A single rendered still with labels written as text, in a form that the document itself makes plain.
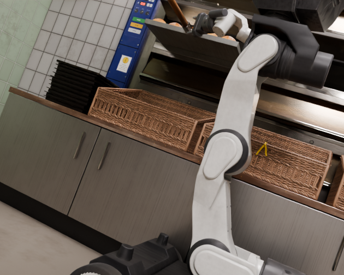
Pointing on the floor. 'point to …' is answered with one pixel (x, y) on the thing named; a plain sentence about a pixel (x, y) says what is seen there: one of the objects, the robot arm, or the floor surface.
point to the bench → (146, 191)
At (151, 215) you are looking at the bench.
